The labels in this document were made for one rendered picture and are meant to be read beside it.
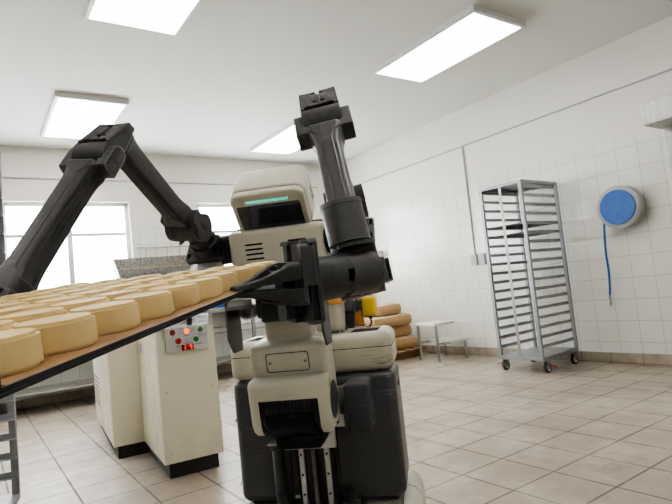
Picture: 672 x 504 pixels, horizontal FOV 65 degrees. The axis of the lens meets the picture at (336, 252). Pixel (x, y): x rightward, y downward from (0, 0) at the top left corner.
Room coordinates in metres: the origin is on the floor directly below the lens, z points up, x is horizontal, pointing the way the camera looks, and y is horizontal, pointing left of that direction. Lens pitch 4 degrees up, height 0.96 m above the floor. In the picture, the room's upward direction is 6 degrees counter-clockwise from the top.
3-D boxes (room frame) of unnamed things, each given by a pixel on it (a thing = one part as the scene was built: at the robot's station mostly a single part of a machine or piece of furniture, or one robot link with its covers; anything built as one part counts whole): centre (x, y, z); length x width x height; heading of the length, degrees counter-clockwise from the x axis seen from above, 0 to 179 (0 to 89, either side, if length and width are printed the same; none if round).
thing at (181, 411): (3.41, 1.09, 0.45); 0.70 x 0.34 x 0.90; 29
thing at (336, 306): (1.84, 0.11, 0.87); 0.23 x 0.15 x 0.11; 81
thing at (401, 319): (6.97, -0.52, 0.49); 0.72 x 0.42 x 0.15; 130
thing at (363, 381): (1.56, 0.09, 0.61); 0.28 x 0.27 x 0.25; 81
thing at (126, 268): (3.85, 1.33, 1.25); 0.56 x 0.29 x 0.14; 119
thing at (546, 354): (5.33, -1.89, 0.93); 0.64 x 0.51 x 1.78; 128
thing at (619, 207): (4.88, -2.65, 1.10); 0.41 x 0.15 x 1.10; 35
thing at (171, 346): (3.09, 0.91, 0.77); 0.24 x 0.04 x 0.14; 119
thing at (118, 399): (4.26, 1.57, 0.42); 1.28 x 0.72 x 0.84; 29
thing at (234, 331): (1.44, 0.17, 0.93); 0.28 x 0.16 x 0.22; 81
